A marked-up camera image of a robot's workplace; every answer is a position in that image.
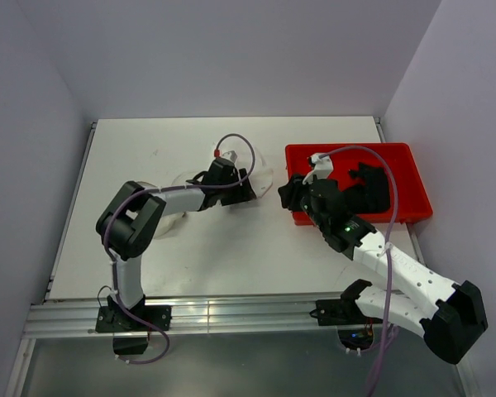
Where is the black garment in bin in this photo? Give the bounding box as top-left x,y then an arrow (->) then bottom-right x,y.
343,162 -> 391,214

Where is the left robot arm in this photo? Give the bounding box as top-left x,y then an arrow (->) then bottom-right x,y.
96,157 -> 256,330

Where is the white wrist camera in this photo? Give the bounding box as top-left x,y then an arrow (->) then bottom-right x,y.
303,153 -> 334,184
213,149 -> 238,164

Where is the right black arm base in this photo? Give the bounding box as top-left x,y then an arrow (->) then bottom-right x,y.
309,299 -> 382,327

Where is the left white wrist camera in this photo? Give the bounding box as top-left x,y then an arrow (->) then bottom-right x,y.
213,149 -> 238,164

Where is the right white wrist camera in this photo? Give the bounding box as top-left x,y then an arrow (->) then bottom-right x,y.
303,153 -> 334,184

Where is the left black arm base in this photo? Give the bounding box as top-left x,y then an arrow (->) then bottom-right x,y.
94,305 -> 171,356

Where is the red plastic bin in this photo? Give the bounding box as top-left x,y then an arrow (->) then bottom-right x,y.
284,143 -> 433,223

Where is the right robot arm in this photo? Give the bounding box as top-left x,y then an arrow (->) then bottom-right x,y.
278,175 -> 488,364

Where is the white bra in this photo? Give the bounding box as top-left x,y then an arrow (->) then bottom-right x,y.
219,138 -> 274,199

